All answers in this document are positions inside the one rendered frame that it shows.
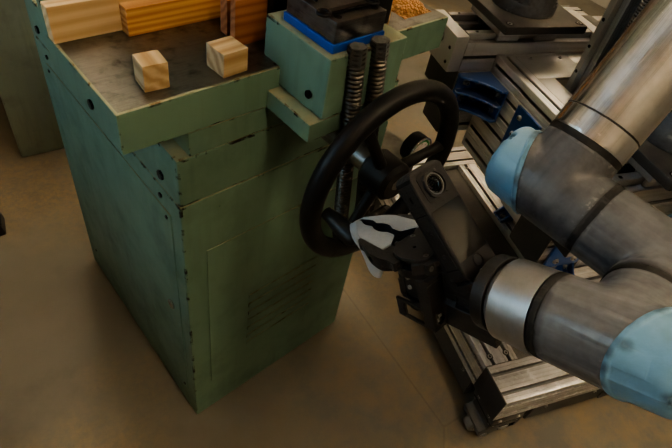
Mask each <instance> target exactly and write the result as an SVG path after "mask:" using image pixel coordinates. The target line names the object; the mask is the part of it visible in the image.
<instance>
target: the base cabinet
mask: <svg viewBox="0 0 672 448"><path fill-rule="evenodd" d="M34 38H35V42H36V46H37V49H38V53H39V57H40V60H41V64H42V68H43V71H44V75H45V79H46V82H47V86H48V90H49V93H50V97H51V101H52V104H53V108H54V112H55V115H56V119H57V123H58V126H59V130H60V134H61V137H62V141H63V145H64V148H65V152H66V156H67V159H68V163H69V167H70V170H71V174H72V178H73V181H74V185H75V189H76V193H77V196H78V200H79V204H80V207H81V211H82V215H83V218H84V222H85V226H86V229H87V233H88V237H89V240H90V244H91V248H92V251H93V255H94V259H95V260H96V262H97V263H98V265H99V266H100V268H101V269H102V271H103V272H104V274H105V275H106V277H107V278H108V280H109V281H110V283H111V284H112V286H113V287H114V289H115V290H116V292H117V294H118V295H119V297H120V298H121V300H122V301H123V303H124V304H125V306H126V307H127V309H128V310H129V312H130V313H131V315H132V316H133V318H134V319H135V321H136V322H137V324H138V325H139V327H140V329H141V330H142V332H143V333H144V335H145V336H146V338H147V339H148V341H149V342H150V344H151V345H152V347H153V348H154V350H155V351H156V353H157V354H158V356H159V357H160V359H161V360H162V362H163V364H164V365H165V367H166V368H167V370H168V371H169V373H170V374H171V376H172V377H173V379H174V380H175V382H176V383H177V385H178V386H179V388H180V389H181V391H182V392H183V394H184V396H185V397H186V399H187V400H188V402H189V403H190V405H191V406H192V408H193V409H194V411H195V412H196V414H199V413H200V412H202V411H203V410H205V409H206V408H208V407H209V406H211V405H212V404H214V403H215V402H217V401H218V400H220V399H221V398H222V397H224V396H225V395H227V394H228V393H230V392H231V391H233V390H234V389H236V388H237V387H239V386H240V385H242V384H243V383H245V382H246V381H247V380H249V379H250V378H252V377H253V376H255V375H256V374H258V373H259V372H261V371H262V370H264V369H265V368H267V367H268V366H270V365H271V364H273V363H274V362H275V361H277V360H278V359H280V358H281V357H283V356H284V355H286V354H287V353H289V352H290V351H292V350H293V349H295V348H296V347H298V346H299V345H300V344H302V343H303V342H305V341H306V340H308V339H309V338H311V337H312V336H314V335H315V334H317V333H318V332H320V331H321V330H323V329H324V328H325V327H327V326H328V325H330V324H331V323H333V322H334V321H335V317H336V314H337V310H338V306H339V302H340V299H341V295H342V291H343V288H344V284H345V280H346V276H347V273H348V269H349V265H350V262H351V258H352V254H353V253H351V254H348V255H344V256H339V257H326V256H322V255H319V254H317V253H315V252H313V251H312V250H311V249H310V248H309V247H308V246H307V245H306V243H305V242H304V240H303V238H302V235H301V231H300V223H299V215H300V207H301V203H302V199H303V195H304V192H305V189H306V187H307V184H308V182H309V179H310V177H311V175H312V173H313V171H314V169H315V167H316V165H317V164H318V162H319V160H320V159H321V157H322V155H323V154H324V152H325V151H326V149H327V148H328V147H329V145H327V146H324V147H322V148H320V149H317V150H315V151H312V152H310V153H308V154H305V155H303V156H301V157H298V158H296V159H294V160H291V161H289V162H287V163H284V164H282V165H280V166H277V167H275V168H273V169H270V170H268V171H266V172H263V173H261V174H259V175H256V176H254V177H252V178H249V179H247V180H244V181H242V182H240V183H237V184H235V185H233V186H230V187H228V188H226V189H223V190H221V191H219V192H216V193H214V194H212V195H209V196H207V197H205V198H202V199H200V200H198V201H195V202H193V203H191V204H188V205H186V206H183V207H179V206H178V204H177V203H176V202H175V201H174V200H173V198H172V197H171V196H170V195H169V194H168V192H167V191H166V190H165V189H164V188H163V187H162V185H161V184H160V183H159V182H158V181H157V179H156V178H155V177H154V176H153V175H152V173H151V172H150V171H149V170H148V169H147V167H146V166H145V165H144V164H143V163H142V161H141V160H140V159H139V158H138V157H137V155H136V154H135V153H134V152H132V153H129V154H126V155H122V154H121V153H120V151H119V150H118V149H117V148H116V146H115V145H114V144H113V143H112V142H111V140H110V139H109V138H108V137H107V135H106V134H105V133H104V132H103V130H102V129H101V128H100V127H99V126H98V124H97V123H96V122H95V121H94V119H93V118H92V117H91V116H90V115H89V113H88V112H87V111H86V110H85V108H84V107H83V106H82V105H81V103H80V102H79V101H78V100H77V99H76V97H75V96H74V95H73V94H72V92H71V91H70V90H69V89H68V87H67V86H66V85H65V84H64V83H63V81H62V80H61V79H60V78H59V76H58V75H57V74H56V73H55V71H54V67H53V63H52V59H51V55H50V52H49V50H48V49H47V48H46V47H45V45H44V44H43V43H42V42H41V41H40V39H39V38H38V37H37V36H36V35H35V33H34Z"/></svg>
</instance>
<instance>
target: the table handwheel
mask: <svg viewBox="0 0 672 448"><path fill-rule="evenodd" d="M420 102H432V103H434V104H436V106H437V107H438V110H439V114H440V121H439V129H438V133H437V137H436V140H435V142H434V143H432V144H430V145H428V146H426V147H425V148H423V149H421V150H419V151H417V152H415V153H413V154H410V155H408V156H406V157H404V158H402V159H399V158H398V157H397V156H395V155H394V154H393V153H392V152H390V151H389V150H388V149H381V147H380V145H379V142H378V139H377V136H376V132H375V130H376V129H377V128H378V127H379V126H380V125H382V124H383V123H384V122H385V121H386V120H388V119H389V118H390V117H392V116H393V115H395V114H396V113H398V112H400V111H401V110H403V109H405V108H407V107H409V106H411V105H414V104H417V103H420ZM459 116H460V114H459V105H458V101H457V98H456V96H455V94H454V93H453V91H452V90H451V89H450V88H449V87H448V86H447V85H445V84H444V83H442V82H439V81H436V80H432V79H420V80H414V81H410V82H407V83H404V84H401V85H399V86H397V87H395V88H393V89H391V90H389V91H387V92H386V93H384V94H382V95H381V96H379V97H378V98H376V99H375V100H373V101H372V102H371V103H370V104H368V105H367V106H366V107H365V108H363V109H362V110H361V111H360V112H359V113H358V114H357V115H356V116H355V117H354V118H352V119H351V120H350V122H349V123H348V124H347V125H346V126H345V127H344V128H343V129H342V130H341V129H340V130H337V131H335V132H333V133H330V134H328V135H325V136H323V137H321V138H322V139H323V140H324V141H325V142H327V143H328V144H329V147H328V148H327V149H326V151H325V152H324V154H323V155H322V157H321V159H320V160H319V162H318V164H317V165H316V167H315V169H314V171H313V173H312V175H311V177H310V179H309V182H308V184H307V187H306V189H305V192H304V195H303V199H302V203H301V207H300V215H299V223H300V231H301V235H302V238H303V240H304V242H305V243H306V245H307V246H308V247H309V248H310V249H311V250H312V251H313V252H315V253H317V254H319V255H322V256H326V257H339V256H344V255H348V254H351V253H354V252H356V251H359V250H360V249H359V247H358V246H357V245H355V246H349V245H346V244H345V243H343V242H342V241H341V240H340V239H339V238H338V237H336V238H331V237H328V236H326V235H325V234H324V233H323V231H322V227H321V218H322V217H321V216H322V212H323V207H324V204H325V201H326V199H327V196H328V194H329V191H330V189H331V187H332V185H333V183H334V182H335V180H336V178H337V176H338V175H339V173H340V171H341V170H342V168H343V167H344V165H345V164H346V163H347V161H349V162H350V163H351V164H352V165H354V166H355V167H356V168H357V169H358V170H359V181H360V183H362V184H363V185H364V186H365V187H366V188H367V190H366V192H365V193H364V195H363V197H362V198H361V200H360V202H359V203H358V205H357V207H356V208H355V210H354V212H353V213H352V215H351V216H350V218H349V219H348V220H349V221H350V222H351V223H353V222H355V221H356V220H358V219H361V218H363V217H364V215H365V214H366V212H367V211H368V209H369V208H370V206H371V205H372V204H373V202H374V201H375V199H376V198H377V197H378V198H379V199H380V200H385V199H390V198H393V197H394V196H396V195H397V194H398V193H399V192H398V190H397V188H396V183H397V181H398V180H399V179H400V178H401V177H402V176H403V175H405V174H407V173H409V168H410V167H412V166H414V165H415V164H417V163H419V162H421V161H422V160H424V159H426V158H427V160H426V162H428V161H430V160H438V161H440V162H441V164H442V165H443V166H444V164H445V162H446V161H447V159H448V156H449V154H450V152H451V150H452V147H453V144H454V141H455V138H456V135H457V131H458V126H459ZM364 141H365V142H364ZM426 162H425V163H426ZM409 212H410V211H409V209H408V207H407V206H406V204H405V202H404V201H403V199H402V197H401V196H400V197H399V199H398V200H397V201H396V202H395V203H394V204H393V205H392V206H391V207H390V208H389V209H387V210H386V211H385V212H384V213H383V214H382V215H398V214H408V213H409Z"/></svg>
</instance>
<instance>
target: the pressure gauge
mask: <svg viewBox="0 0 672 448"><path fill-rule="evenodd" d="M430 144H432V140H431V139H430V138H428V137H427V136H426V135H424V134H423V133H422V132H420V131H416V132H413V133H411V134H410V135H409V136H408V137H407V138H406V139H405V140H404V142H403V144H402V145H401V148H400V155H401V156H402V158H404V157H406V156H408V155H410V154H413V153H415V152H417V151H419V150H421V149H423V148H425V147H426V146H428V145H430Z"/></svg>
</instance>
